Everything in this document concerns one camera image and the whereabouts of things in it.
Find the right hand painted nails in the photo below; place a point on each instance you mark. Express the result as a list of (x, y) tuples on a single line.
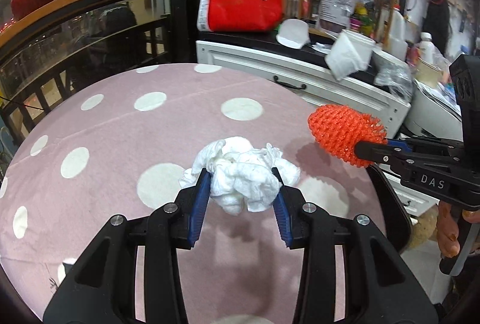
[(448, 230)]

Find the white drawer cabinet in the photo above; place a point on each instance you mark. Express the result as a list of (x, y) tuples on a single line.
[(315, 84)]

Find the red tote bag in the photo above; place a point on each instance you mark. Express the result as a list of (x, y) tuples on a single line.
[(239, 15)]

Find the white bowl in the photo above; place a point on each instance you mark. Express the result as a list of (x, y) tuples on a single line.
[(293, 33)]

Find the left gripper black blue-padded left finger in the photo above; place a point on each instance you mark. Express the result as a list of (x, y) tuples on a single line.
[(130, 259)]

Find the white printer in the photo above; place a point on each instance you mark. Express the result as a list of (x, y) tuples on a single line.
[(432, 114)]

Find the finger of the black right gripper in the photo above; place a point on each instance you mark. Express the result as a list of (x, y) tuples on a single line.
[(378, 151)]

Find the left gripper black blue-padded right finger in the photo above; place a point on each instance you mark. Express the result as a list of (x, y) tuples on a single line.
[(347, 270)]

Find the clear plastic bag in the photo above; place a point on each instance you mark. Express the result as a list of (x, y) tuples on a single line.
[(395, 76)]

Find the white plastic jug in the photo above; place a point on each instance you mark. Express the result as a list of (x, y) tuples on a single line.
[(396, 44)]

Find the pink polka dot tablecloth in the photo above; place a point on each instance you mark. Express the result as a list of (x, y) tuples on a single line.
[(121, 146)]

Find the white drawer stack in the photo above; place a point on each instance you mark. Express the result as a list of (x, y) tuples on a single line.
[(414, 202)]

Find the dark brown trash bin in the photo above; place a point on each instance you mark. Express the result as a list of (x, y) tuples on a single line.
[(398, 226)]

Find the white tissue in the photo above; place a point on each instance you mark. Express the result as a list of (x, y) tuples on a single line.
[(242, 177)]

